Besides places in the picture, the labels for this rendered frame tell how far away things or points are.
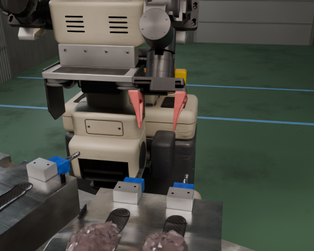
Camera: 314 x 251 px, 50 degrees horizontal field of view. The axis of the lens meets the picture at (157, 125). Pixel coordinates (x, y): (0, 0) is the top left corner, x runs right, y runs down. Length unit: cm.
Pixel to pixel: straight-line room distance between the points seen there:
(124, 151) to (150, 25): 52
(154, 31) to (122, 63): 36
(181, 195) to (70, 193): 23
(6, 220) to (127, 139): 52
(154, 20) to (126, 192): 33
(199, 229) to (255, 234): 138
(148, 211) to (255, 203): 161
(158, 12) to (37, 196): 41
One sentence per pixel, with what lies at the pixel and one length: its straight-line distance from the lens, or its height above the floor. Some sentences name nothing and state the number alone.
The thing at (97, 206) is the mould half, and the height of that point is 85.
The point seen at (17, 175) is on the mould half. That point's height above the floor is 89.
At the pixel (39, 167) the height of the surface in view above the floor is 92.
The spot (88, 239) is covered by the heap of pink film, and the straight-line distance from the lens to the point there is 52.
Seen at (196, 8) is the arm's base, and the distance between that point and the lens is 99.
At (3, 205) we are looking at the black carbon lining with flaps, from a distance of 71.
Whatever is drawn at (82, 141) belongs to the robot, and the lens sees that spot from 109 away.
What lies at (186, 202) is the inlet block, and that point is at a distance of 67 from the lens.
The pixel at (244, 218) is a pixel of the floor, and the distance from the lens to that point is 210.
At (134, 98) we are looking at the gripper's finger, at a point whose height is 105.
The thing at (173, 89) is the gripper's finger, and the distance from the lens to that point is 65.
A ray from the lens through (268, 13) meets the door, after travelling 791.
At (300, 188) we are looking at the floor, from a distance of 249.
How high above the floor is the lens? 126
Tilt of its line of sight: 23 degrees down
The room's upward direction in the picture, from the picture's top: straight up
